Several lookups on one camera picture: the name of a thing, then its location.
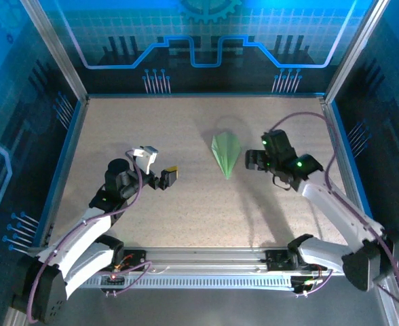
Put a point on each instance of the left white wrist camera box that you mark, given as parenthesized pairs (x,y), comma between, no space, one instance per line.
(148,158)

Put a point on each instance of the blue table edge strip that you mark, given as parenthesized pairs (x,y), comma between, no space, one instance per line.
(58,173)
(354,169)

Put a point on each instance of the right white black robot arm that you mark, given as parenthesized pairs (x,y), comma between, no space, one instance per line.
(338,210)

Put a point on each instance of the small LED circuit board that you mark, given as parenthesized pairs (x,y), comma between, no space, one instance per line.
(113,276)

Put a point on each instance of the aluminium cross rail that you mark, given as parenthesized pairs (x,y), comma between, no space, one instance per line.
(203,258)

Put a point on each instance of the grey metal plate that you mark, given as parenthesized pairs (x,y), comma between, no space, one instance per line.
(203,305)

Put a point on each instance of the green paper sheet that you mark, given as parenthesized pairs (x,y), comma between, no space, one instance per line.
(225,153)

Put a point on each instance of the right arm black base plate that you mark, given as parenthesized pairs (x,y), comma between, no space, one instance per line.
(275,261)

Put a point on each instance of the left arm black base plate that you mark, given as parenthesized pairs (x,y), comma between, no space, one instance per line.
(136,259)

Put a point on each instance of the aluminium side rail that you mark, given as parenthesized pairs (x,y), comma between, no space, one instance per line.
(345,169)
(65,173)

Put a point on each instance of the aluminium frame post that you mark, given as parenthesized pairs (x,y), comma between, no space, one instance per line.
(55,51)
(355,51)

